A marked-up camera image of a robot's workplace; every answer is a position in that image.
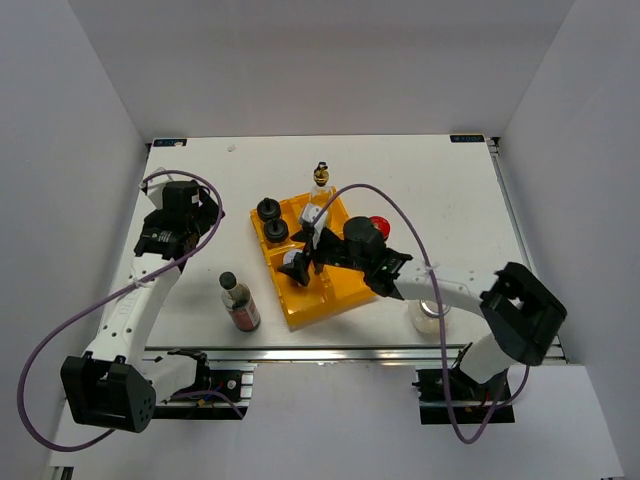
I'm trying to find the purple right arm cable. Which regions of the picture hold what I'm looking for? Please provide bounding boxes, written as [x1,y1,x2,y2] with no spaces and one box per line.
[317,183,531,445]

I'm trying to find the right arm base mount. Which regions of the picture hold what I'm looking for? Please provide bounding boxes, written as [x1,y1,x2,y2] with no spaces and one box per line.
[408,367,516,425]

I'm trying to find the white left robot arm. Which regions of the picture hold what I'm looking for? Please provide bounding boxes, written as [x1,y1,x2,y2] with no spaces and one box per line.
[61,180,219,433]

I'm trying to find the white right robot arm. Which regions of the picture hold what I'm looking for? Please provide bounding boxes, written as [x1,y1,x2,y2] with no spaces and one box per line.
[278,217,567,399]

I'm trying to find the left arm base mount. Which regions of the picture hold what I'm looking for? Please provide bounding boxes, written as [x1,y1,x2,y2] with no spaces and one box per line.
[153,362,255,421]

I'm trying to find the brown jar white lid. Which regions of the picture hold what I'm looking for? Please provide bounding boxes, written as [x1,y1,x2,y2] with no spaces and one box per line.
[282,249,303,268]

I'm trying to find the glass oil bottle gold stopper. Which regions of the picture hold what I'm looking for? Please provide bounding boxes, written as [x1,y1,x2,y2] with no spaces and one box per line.
[309,162,334,207]

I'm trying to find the blue label sticker left corner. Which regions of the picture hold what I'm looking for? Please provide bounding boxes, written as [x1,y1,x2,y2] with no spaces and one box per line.
[152,138,187,148]

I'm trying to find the white powder jar black lid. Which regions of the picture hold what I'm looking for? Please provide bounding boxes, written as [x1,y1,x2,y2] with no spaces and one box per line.
[256,197,281,223]

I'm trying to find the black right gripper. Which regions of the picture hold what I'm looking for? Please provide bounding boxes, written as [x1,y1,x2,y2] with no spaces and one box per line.
[277,227,368,287]

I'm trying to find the red lid sauce jar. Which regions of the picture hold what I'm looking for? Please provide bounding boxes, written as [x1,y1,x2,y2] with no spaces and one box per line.
[369,216,391,241]

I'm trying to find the glass spice jar black lid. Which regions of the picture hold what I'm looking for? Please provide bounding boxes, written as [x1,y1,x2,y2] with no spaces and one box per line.
[263,218,289,245]

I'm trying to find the blue label sticker right corner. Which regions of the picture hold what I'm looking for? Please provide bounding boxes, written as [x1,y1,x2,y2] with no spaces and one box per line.
[449,134,485,143]

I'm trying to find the blue label sticker corner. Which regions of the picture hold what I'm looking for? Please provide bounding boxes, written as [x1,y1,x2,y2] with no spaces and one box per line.
[152,138,187,148]
[449,134,485,143]

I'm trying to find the yellow four-compartment plastic bin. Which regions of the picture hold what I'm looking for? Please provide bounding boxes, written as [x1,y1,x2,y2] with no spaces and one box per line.
[250,209,374,330]

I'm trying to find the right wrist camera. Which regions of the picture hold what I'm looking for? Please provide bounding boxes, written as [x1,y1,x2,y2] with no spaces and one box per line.
[299,203,328,243]

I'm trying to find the dark soy sauce bottle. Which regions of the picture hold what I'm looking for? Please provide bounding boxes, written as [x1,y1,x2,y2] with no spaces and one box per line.
[219,271,261,332]

